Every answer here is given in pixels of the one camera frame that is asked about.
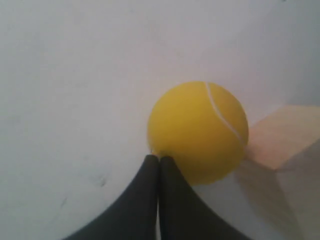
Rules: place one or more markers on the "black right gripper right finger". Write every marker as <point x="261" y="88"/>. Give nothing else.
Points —
<point x="183" y="215"/>

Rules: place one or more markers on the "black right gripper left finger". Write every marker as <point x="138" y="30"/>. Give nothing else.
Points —
<point x="133" y="215"/>

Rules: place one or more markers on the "yellow tennis ball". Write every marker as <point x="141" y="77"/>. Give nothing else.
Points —
<point x="203" y="127"/>

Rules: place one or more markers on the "light wooden cube block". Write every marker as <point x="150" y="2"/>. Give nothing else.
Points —
<point x="286" y="132"/>

